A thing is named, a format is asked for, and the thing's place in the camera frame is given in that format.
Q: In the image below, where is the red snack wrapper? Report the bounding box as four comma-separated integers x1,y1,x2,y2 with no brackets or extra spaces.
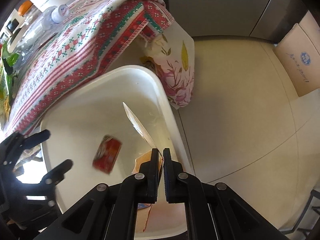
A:
92,135,122,174

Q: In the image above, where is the green onion rings chip bag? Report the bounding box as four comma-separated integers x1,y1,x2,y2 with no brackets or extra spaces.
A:
1,42,19,122

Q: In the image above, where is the clear plastic water bottle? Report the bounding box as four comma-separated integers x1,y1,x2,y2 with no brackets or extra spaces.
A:
15,4,69,54

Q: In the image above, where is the white plastic trash bin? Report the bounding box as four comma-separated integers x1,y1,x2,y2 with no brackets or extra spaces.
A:
39,64,194,234

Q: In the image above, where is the large orange fruit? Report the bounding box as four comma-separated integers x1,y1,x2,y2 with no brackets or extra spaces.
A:
18,0,33,16

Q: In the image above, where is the red white patterned tablecloth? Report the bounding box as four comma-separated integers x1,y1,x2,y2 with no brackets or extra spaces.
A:
3,0,174,135

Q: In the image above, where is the floral under tablecloth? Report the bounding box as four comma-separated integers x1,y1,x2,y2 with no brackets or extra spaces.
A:
136,22,195,109

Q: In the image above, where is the cardboard box with blue logo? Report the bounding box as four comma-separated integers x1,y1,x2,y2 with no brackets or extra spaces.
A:
274,11,320,96

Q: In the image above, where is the grey refrigerator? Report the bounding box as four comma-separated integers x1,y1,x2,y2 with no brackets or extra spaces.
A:
168,0,308,43

